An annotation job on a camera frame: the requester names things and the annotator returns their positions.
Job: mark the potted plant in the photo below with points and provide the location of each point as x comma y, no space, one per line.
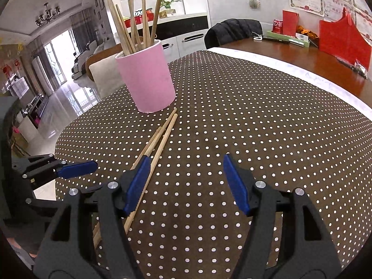
170,4

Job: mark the black remote control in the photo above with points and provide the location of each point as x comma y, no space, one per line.
276,39

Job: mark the wooden chair with beige cushion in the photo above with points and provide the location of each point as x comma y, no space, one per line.
106,75

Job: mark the white sideboard cabinet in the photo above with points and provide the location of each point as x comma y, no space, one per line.
186,39

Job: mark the dark framed wall picture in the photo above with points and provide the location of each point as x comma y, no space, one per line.
96,5
100,0

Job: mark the white standing air conditioner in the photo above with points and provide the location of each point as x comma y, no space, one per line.
42,75

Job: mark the small clear packet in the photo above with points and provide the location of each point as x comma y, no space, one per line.
359,69

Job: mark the orange flowers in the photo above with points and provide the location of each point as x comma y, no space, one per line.
308,32

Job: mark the white table liner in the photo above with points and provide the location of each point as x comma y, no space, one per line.
305,72

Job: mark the grey curtain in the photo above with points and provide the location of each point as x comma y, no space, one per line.
82,29

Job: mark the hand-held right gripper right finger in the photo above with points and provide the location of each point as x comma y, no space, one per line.
237,183

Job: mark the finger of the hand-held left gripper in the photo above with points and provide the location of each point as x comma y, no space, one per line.
43,202
78,168

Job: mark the red paper bag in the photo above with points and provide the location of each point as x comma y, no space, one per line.
345,43

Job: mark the red wall decoration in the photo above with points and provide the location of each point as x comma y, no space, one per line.
8,68

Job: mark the massage chair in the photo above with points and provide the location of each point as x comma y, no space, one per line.
78,68

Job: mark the wooden chopstick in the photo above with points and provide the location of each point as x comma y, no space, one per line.
164,139
148,145
162,128

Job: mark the pink cup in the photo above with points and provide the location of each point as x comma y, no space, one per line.
148,78

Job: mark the brown polka dot tablecloth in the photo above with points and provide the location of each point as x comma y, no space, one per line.
247,116

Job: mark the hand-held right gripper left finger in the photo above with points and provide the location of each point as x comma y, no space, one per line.
136,183

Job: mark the red gift box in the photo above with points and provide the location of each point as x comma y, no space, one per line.
148,17

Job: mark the black chandelier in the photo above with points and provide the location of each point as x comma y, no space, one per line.
48,16

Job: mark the TV stand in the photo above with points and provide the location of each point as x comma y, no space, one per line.
33,109

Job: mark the red soda can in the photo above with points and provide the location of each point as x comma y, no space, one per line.
277,26

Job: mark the person's left forearm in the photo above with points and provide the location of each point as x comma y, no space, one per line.
20,252

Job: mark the green tray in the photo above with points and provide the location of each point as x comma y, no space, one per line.
287,39

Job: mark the black jacket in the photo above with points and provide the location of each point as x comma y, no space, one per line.
232,32

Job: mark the beige sofa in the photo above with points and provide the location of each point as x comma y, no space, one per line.
100,46

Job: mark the bunch of wooden chopsticks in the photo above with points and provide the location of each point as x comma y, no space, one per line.
144,20

